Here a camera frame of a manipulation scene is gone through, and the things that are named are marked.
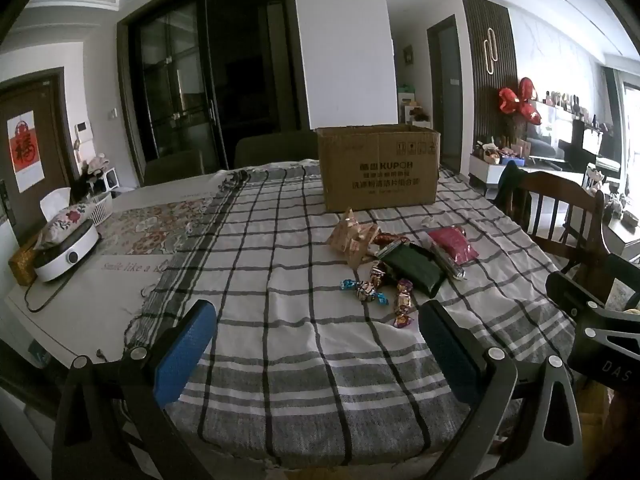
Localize dark green dining chair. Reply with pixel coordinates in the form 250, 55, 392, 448
234, 132, 321, 170
144, 150, 203, 187

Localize silver snack tube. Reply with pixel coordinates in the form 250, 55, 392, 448
425, 240, 466, 281

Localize white television cabinet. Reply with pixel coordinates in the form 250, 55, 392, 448
469, 152, 591, 196

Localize stack of cartons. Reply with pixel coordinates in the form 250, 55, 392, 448
398, 85, 432, 126

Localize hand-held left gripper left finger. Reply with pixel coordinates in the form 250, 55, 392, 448
51, 299, 218, 480

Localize dark glass sliding door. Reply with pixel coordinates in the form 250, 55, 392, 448
117, 0, 301, 173

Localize golden box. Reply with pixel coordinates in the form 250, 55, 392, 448
8, 245, 41, 287

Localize cooker power cable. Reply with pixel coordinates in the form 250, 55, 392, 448
25, 280, 66, 313

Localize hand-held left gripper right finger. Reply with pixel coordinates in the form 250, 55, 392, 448
417, 300, 586, 480

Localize pink snack packet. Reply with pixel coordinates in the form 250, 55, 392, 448
427, 226, 480, 265

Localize beige snack packet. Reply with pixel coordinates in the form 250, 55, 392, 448
347, 225, 382, 266
327, 208, 362, 254

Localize dark jacket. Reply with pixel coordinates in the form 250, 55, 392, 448
495, 160, 533, 233

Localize white basket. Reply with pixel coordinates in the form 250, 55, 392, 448
87, 195, 115, 225

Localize dark green snack packet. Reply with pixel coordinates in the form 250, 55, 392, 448
377, 242, 447, 298

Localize brown entry door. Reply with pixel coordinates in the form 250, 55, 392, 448
0, 67, 73, 246

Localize brown cardboard box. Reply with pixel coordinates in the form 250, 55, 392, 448
315, 125, 442, 213

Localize grey plaid tablecloth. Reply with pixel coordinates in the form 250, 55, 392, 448
125, 157, 581, 468

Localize dark interior door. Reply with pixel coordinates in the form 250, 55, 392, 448
426, 15, 465, 173

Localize white electric cooker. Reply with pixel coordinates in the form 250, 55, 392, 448
32, 222, 100, 283

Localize looped wall light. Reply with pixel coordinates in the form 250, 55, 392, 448
482, 27, 498, 75

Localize television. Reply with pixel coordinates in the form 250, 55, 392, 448
522, 100, 616, 168

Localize red balloons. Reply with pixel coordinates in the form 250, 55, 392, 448
497, 77, 543, 125

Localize red paper door poster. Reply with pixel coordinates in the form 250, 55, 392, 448
7, 110, 46, 193

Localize floral table mat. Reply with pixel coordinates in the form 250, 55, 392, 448
97, 195, 223, 256

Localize wooden chair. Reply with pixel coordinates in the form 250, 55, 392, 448
502, 160, 616, 281

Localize white printed table cover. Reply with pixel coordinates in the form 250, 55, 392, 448
5, 160, 321, 376

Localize plush toy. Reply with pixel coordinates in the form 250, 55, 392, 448
80, 154, 111, 181

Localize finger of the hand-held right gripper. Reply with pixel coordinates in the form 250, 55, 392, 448
605, 254, 640, 311
545, 271, 640, 391

